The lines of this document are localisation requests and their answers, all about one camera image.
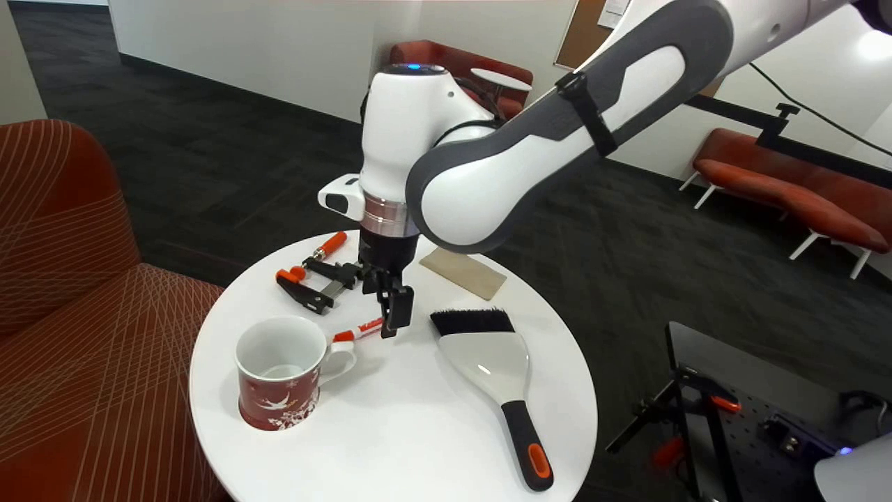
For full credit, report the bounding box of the red bench sofa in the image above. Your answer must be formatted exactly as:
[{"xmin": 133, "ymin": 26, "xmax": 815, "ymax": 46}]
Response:
[{"xmin": 676, "ymin": 125, "xmax": 892, "ymax": 281}]

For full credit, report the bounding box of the black F-clamp orange handle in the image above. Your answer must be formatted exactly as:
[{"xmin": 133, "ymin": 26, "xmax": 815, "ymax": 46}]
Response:
[{"xmin": 272, "ymin": 228, "xmax": 367, "ymax": 319}]

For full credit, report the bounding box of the small white side table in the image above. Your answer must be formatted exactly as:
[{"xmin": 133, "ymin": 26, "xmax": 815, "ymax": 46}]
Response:
[{"xmin": 468, "ymin": 65, "xmax": 535, "ymax": 94}]

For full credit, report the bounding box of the red corner armchair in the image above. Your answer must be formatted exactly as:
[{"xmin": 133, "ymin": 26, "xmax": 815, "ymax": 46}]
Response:
[{"xmin": 385, "ymin": 40, "xmax": 538, "ymax": 124}]

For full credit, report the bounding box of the beige card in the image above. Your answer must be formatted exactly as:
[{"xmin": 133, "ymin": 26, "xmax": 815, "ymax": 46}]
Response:
[{"xmin": 417, "ymin": 245, "xmax": 510, "ymax": 305}]

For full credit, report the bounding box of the black device blue light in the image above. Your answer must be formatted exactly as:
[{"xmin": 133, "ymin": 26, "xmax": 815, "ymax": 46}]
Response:
[{"xmin": 756, "ymin": 416, "xmax": 853, "ymax": 465}]

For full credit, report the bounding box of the red and white mug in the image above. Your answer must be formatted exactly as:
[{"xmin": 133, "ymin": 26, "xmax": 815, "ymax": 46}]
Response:
[{"xmin": 233, "ymin": 315, "xmax": 360, "ymax": 436}]

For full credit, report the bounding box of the white paper sheet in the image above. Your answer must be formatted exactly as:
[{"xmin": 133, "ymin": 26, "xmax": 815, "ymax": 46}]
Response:
[{"xmin": 597, "ymin": 0, "xmax": 634, "ymax": 30}]

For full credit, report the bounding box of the black strap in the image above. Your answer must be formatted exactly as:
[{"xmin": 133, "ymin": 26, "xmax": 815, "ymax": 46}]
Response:
[{"xmin": 553, "ymin": 71, "xmax": 622, "ymax": 160}]

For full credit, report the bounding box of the red striped sofa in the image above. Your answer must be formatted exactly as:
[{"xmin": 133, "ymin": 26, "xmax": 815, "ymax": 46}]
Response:
[{"xmin": 0, "ymin": 118, "xmax": 233, "ymax": 502}]

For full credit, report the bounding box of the wide scraper black handle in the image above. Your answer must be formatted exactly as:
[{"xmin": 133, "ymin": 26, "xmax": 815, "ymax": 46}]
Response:
[{"xmin": 425, "ymin": 308, "xmax": 558, "ymax": 495}]

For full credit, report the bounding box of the black cable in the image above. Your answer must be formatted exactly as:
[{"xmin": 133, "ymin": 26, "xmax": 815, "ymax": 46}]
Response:
[{"xmin": 743, "ymin": 59, "xmax": 892, "ymax": 160}]

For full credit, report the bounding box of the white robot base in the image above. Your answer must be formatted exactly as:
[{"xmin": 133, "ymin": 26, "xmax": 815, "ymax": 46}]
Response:
[{"xmin": 811, "ymin": 430, "xmax": 892, "ymax": 502}]

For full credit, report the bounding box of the black clamp orange grip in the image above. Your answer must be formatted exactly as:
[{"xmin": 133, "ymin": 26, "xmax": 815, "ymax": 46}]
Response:
[{"xmin": 605, "ymin": 365, "xmax": 747, "ymax": 502}]

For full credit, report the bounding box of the orange and white marker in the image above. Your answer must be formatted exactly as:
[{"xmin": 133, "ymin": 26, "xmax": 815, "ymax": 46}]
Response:
[{"xmin": 328, "ymin": 315, "xmax": 388, "ymax": 347}]

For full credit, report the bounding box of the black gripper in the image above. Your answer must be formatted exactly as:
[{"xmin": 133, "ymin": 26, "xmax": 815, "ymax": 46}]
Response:
[{"xmin": 356, "ymin": 228, "xmax": 421, "ymax": 341}]

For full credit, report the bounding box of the black breadboard table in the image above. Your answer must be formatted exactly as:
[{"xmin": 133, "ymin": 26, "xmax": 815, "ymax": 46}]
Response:
[{"xmin": 662, "ymin": 319, "xmax": 892, "ymax": 502}]

